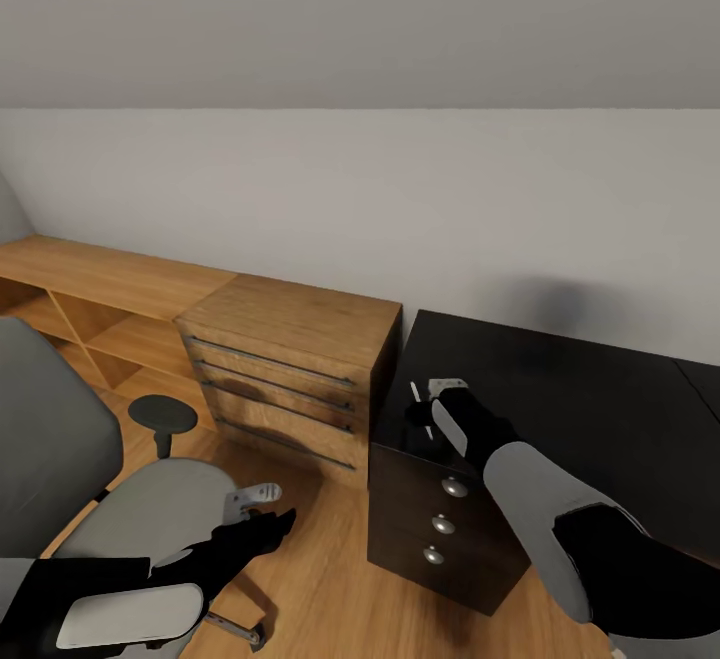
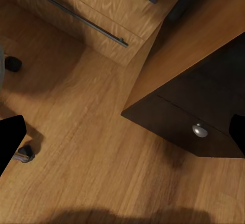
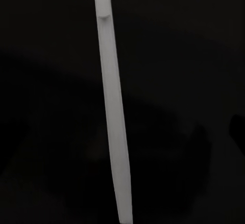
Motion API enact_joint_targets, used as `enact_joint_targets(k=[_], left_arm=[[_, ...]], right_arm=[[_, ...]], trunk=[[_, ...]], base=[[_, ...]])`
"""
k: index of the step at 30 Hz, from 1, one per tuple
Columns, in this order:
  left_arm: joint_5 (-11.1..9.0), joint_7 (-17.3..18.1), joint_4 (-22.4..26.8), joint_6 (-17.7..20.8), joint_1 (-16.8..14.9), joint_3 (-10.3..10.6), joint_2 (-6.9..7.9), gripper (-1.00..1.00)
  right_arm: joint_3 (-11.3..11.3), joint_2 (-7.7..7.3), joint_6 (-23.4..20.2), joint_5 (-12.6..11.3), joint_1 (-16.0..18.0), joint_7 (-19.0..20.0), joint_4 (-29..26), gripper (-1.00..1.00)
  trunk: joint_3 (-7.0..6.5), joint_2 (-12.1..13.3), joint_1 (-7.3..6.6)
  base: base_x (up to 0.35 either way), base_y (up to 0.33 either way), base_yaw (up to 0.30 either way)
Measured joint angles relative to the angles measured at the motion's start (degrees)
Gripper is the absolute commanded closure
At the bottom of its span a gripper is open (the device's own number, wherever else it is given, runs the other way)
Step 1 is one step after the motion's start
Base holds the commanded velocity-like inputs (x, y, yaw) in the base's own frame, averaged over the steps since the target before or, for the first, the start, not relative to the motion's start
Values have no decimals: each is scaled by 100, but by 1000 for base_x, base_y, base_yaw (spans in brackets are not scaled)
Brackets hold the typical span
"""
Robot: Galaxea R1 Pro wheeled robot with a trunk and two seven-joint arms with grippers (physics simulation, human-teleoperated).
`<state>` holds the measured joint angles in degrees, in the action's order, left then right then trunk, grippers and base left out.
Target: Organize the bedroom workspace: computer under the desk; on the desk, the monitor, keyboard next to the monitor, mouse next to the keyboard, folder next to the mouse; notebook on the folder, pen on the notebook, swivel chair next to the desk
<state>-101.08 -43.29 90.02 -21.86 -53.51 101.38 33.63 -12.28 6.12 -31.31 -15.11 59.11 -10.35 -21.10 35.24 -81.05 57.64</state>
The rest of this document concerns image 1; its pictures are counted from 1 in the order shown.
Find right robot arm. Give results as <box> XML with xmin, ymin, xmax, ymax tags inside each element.
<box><xmin>404</xmin><ymin>378</ymin><xmax>720</xmax><ymax>659</ymax></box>

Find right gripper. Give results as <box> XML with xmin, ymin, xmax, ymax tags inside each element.
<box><xmin>404</xmin><ymin>400</ymin><xmax>436</xmax><ymax>429</ymax></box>

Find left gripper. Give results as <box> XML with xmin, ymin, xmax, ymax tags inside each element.
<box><xmin>211</xmin><ymin>509</ymin><xmax>296</xmax><ymax>574</ymax></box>

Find swivel chair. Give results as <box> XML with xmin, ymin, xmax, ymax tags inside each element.
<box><xmin>0</xmin><ymin>316</ymin><xmax>268</xmax><ymax>659</ymax></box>

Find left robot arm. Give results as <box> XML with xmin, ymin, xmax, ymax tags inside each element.
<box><xmin>0</xmin><ymin>483</ymin><xmax>296</xmax><ymax>659</ymax></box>

